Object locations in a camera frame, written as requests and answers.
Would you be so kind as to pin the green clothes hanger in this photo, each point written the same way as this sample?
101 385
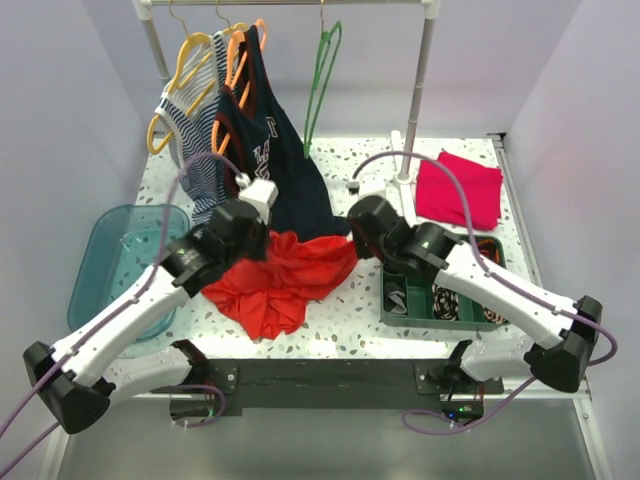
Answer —
326 54

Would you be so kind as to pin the white clothes rack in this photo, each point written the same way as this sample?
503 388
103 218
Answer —
404 178

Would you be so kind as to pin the teal plastic bin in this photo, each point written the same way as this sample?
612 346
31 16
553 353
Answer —
123 242

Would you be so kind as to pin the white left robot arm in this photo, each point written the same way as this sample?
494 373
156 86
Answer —
70 376

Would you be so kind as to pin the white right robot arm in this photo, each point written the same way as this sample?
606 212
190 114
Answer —
559 334

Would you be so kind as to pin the orange clothes hanger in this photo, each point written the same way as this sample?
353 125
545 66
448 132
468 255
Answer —
235 64

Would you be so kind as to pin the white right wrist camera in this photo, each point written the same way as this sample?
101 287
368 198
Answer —
367 188

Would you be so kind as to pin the navy tank top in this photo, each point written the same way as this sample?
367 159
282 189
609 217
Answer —
263 143

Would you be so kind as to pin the grey white rolled band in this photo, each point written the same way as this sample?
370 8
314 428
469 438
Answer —
395 299

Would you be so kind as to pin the yellow clothes hanger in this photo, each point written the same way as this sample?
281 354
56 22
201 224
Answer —
182 77

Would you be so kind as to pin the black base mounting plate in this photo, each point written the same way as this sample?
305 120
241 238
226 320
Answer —
396 384

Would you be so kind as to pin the black white patterned rolled band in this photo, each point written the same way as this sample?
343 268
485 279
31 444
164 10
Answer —
445 304

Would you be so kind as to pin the orange black rolled band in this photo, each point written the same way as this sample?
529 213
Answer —
491 249

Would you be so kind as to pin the red tank top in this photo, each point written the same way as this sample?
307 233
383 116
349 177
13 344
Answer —
270 297

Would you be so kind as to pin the blue white striped tank top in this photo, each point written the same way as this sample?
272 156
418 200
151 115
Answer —
190 117

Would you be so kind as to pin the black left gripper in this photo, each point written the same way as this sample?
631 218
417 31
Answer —
261 251

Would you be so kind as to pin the green compartment tray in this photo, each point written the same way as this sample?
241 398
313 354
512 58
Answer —
420 313

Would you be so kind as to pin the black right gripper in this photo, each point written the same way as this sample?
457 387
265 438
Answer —
359 247

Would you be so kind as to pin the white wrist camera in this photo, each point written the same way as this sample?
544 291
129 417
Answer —
259 193
367 188

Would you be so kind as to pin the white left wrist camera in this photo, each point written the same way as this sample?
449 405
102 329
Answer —
259 193

